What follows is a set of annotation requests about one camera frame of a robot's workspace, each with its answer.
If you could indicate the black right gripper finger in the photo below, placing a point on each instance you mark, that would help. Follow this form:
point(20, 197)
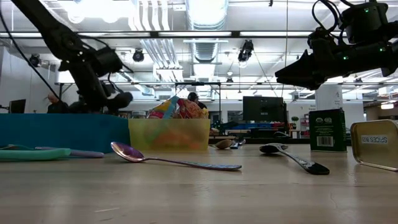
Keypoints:
point(301, 68)
point(304, 82)

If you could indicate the white-lidded glass jar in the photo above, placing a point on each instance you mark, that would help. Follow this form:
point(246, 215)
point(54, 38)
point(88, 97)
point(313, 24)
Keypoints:
point(138, 114)

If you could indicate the ramen noodle packet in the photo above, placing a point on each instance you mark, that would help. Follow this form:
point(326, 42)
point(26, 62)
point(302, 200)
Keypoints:
point(161, 109)

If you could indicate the dark green tin box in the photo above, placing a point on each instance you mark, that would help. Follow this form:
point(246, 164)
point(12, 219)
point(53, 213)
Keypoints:
point(328, 130)

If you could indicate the red snack packet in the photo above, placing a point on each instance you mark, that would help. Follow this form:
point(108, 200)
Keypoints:
point(189, 110)

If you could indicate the yellow snack packet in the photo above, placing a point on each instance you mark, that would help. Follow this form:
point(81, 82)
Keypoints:
point(206, 113)

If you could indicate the patterned red spice tin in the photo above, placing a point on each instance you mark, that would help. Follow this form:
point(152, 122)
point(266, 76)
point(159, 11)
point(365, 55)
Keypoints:
point(376, 146)

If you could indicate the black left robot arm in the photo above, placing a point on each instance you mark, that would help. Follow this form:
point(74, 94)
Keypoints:
point(46, 28)

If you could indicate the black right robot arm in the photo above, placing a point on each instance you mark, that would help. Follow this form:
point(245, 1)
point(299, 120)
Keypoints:
point(363, 21)

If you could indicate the white pillar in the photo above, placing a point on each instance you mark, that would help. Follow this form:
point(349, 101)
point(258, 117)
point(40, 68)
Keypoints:
point(329, 98)

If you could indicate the small potted plant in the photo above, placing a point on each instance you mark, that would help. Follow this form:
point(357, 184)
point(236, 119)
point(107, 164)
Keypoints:
point(294, 119)

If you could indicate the black ceiling spotlight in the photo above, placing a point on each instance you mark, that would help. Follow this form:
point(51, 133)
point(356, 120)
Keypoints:
point(245, 51)
point(34, 60)
point(138, 56)

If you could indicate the rainbow iridescent spoon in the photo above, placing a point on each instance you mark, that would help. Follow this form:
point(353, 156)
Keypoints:
point(130, 154)

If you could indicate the yellow plastic bin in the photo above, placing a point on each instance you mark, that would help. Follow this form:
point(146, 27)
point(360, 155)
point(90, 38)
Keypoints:
point(169, 137)

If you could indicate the dark teal plastic bin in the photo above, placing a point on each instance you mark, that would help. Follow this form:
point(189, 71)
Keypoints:
point(62, 133)

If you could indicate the black metal spoon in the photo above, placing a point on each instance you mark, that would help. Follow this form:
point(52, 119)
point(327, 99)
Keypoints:
point(308, 165)

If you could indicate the silver metal spoon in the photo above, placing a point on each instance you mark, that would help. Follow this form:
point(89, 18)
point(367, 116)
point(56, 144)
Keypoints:
point(224, 144)

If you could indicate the small black monitor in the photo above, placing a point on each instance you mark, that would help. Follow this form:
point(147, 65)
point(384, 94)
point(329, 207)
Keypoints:
point(17, 106)

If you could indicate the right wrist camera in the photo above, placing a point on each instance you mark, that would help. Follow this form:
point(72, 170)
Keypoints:
point(321, 40)

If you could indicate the black table frame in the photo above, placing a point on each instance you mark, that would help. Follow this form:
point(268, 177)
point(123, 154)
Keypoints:
point(298, 140)

